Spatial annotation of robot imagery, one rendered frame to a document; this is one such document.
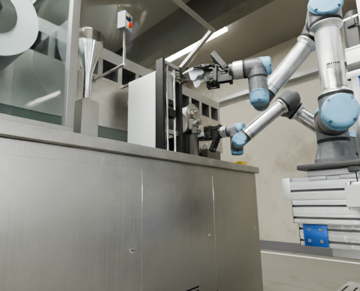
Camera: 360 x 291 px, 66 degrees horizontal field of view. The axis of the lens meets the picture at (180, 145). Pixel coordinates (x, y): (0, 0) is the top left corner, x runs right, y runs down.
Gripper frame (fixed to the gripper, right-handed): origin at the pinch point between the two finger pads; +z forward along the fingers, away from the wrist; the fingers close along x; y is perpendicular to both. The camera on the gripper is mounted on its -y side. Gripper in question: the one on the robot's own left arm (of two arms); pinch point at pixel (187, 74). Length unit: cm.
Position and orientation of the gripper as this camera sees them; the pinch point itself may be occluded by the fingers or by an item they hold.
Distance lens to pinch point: 127.7
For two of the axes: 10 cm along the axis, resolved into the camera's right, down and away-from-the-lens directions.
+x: 3.2, 3.1, 8.9
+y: -0.2, 9.5, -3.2
